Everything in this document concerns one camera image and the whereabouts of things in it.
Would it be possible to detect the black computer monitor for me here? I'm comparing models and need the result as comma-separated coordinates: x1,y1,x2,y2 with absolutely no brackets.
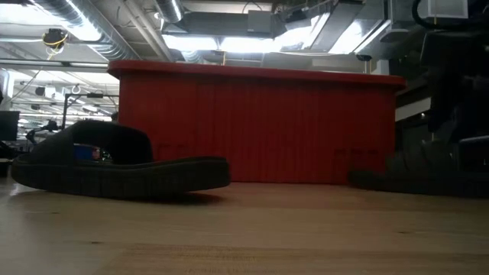
0,110,21,141

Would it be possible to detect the black slide sandal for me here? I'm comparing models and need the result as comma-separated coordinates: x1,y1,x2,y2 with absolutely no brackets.
348,143,489,199
10,119,232,199

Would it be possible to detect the red plastic bin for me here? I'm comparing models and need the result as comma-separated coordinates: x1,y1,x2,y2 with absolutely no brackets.
107,59,406,186

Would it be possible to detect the large silver ventilation duct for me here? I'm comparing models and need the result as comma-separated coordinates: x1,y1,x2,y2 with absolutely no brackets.
32,0,141,61

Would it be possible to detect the grey ceiling box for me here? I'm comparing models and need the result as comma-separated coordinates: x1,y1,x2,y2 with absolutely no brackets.
247,10,274,38

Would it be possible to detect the ceiling dome camera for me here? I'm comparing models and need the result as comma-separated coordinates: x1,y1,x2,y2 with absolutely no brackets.
41,27,70,50

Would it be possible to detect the small silver ventilation duct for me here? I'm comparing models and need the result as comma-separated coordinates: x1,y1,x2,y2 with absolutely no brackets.
154,0,185,24

